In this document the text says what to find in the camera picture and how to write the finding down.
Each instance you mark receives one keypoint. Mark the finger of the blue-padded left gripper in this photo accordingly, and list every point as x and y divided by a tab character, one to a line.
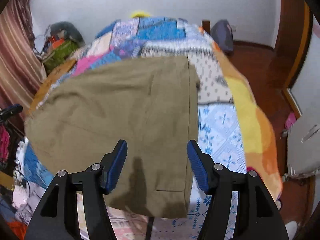
10	111

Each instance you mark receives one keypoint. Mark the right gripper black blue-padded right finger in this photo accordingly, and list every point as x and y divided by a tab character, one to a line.
257	215

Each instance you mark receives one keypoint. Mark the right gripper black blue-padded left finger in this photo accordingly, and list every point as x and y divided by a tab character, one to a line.
56	216

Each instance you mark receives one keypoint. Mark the olive khaki shorts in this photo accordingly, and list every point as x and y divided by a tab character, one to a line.
151	103

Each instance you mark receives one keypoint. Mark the pink striped curtain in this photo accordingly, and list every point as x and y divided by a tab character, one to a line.
22	72

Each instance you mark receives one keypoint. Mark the bamboo lap tray table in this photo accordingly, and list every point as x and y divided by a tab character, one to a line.
54	75

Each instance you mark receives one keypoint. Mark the orange yellow fleece blanket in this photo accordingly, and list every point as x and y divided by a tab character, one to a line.
258	135

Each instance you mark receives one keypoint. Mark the white plastic cabinet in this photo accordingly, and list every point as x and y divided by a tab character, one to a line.
303	146

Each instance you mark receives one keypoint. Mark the green storage bag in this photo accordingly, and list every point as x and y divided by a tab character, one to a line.
59	55

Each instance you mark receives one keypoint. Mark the pink folded garment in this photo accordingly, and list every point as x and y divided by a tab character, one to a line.
84	64

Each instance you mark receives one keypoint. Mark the patchwork patterned bed quilt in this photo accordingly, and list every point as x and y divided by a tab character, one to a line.
219	129

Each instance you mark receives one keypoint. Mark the grey plush pillow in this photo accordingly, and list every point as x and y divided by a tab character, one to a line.
67	31

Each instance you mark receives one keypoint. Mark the pink slipper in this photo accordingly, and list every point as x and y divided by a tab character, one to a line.
291	119

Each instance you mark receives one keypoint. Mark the frosted glass sliding door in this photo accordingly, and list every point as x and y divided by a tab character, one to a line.
305	89

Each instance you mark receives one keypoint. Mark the brown wooden door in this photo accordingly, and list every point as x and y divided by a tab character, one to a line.
292	42

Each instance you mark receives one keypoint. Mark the grey purple backpack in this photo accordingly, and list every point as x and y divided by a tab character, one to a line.
222	34

